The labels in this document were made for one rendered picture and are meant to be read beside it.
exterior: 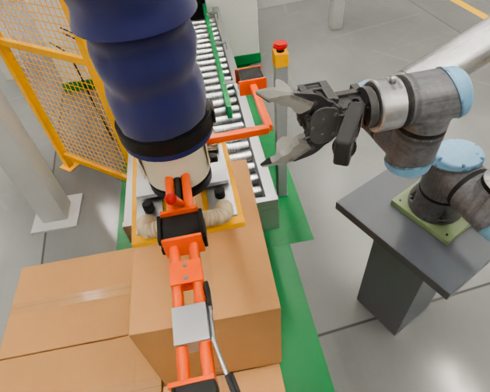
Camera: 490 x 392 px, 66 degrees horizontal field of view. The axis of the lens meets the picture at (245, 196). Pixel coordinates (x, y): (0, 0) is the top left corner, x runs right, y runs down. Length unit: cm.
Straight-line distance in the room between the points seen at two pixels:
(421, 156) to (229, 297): 60
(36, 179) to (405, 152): 217
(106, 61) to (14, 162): 177
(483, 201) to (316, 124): 74
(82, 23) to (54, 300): 122
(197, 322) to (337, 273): 159
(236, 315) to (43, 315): 91
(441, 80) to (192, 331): 59
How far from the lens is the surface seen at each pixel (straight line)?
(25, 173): 254
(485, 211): 128
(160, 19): 71
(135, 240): 98
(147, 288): 112
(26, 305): 179
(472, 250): 150
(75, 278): 176
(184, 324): 69
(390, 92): 67
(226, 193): 102
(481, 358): 219
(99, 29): 73
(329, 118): 64
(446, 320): 221
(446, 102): 72
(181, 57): 77
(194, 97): 82
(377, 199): 155
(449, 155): 134
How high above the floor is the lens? 187
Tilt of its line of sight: 47 degrees down
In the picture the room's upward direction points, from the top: 7 degrees counter-clockwise
